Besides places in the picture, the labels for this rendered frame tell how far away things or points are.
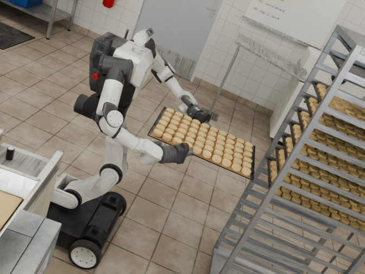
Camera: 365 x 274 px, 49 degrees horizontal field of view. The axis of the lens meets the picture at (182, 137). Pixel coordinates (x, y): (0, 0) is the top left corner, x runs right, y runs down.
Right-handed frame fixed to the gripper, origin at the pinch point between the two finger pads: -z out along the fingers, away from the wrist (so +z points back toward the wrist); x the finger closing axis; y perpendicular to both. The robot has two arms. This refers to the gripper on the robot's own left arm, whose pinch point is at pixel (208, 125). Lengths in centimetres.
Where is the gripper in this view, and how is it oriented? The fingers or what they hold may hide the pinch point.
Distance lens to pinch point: 247.9
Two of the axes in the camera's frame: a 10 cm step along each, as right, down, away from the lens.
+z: -5.2, -5.8, 6.3
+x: 3.5, -8.2, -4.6
